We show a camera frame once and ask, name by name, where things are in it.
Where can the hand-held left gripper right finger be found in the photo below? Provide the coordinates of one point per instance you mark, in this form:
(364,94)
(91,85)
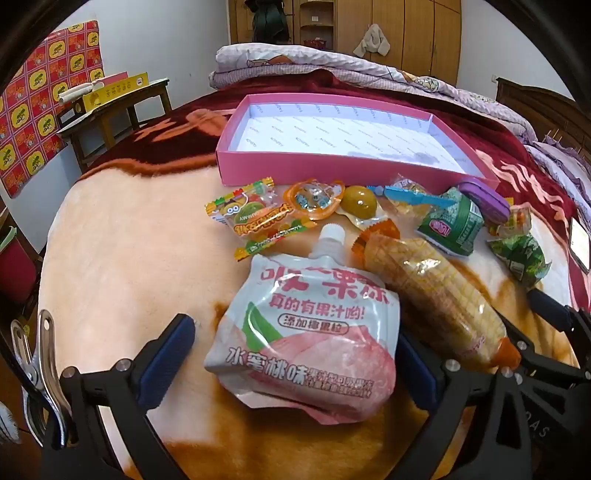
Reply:
(419,371)

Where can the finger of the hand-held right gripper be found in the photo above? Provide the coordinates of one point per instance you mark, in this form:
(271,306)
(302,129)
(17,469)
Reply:
(519,350)
(549,307)

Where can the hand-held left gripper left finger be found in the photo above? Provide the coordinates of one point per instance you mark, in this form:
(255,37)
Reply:
(171,351)

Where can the dark green triangular snack packet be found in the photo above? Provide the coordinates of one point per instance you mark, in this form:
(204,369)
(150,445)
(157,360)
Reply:
(521,258)

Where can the corn print snack packet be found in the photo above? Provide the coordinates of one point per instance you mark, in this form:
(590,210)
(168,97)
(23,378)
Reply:
(429,281)

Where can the small clear gummy packet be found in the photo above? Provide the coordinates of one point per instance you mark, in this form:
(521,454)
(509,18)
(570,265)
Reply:
(515,221)

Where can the white peach jelly pouch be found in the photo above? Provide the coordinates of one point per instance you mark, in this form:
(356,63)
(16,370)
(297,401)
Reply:
(300,332)

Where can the green triangular packet red label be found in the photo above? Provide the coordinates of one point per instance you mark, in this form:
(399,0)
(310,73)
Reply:
(452,226)

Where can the purple tin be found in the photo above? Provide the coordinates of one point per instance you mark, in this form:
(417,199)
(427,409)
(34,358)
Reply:
(485,198)

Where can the colourful gummy candy packet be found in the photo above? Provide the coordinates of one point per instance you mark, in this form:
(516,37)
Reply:
(258,217)

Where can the clear candy packet blue strip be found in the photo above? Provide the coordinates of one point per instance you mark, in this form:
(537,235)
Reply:
(411,196)

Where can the olive round snack packet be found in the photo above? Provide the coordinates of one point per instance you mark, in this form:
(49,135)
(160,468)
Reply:
(358,201)

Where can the orange jelly cup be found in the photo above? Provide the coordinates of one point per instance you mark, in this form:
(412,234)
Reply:
(314,199)

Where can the pink cardboard box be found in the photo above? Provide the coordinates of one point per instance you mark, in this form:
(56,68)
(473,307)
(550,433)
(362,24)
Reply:
(323,129)

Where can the smartphone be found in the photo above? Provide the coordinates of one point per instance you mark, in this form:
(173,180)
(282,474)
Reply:
(581,244)

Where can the red and peach plush blanket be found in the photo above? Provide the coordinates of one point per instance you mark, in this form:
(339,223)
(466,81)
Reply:
(138,254)

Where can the metal spring clip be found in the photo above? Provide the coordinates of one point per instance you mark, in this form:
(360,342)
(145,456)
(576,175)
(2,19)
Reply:
(46,369)

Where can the lilac ruffled pillow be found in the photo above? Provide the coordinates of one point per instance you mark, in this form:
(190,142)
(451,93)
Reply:
(568,161)

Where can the red plastic object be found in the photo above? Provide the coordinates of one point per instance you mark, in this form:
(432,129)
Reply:
(14,270)

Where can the wooden headboard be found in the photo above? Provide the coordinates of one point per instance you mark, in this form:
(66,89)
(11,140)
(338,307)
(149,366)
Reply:
(545,110)

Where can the wooden table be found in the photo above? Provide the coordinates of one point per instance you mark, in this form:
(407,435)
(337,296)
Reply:
(115,115)

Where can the yellow cardboard box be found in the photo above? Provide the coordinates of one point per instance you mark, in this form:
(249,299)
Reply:
(111,94)

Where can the white roll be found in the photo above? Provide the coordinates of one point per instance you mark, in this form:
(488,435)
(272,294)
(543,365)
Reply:
(76,93)

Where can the pink flat box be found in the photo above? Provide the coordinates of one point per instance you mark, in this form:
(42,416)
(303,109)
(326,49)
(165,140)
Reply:
(113,79)

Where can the red yellow patterned panel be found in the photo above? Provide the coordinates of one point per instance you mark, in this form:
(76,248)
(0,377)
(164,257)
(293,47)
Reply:
(37,92)

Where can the wooden wardrobe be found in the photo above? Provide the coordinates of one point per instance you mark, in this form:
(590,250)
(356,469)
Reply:
(415,27)

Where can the folded lilac quilt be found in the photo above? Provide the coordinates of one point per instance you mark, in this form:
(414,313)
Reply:
(286,57)

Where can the white hanging towel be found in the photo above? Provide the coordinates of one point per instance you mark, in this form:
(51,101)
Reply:
(371,41)

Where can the red basket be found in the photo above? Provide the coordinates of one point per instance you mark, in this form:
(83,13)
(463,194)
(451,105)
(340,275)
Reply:
(316,43)

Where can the dark hanging jacket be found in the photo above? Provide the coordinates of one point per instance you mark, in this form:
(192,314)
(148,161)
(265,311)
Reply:
(272,23)

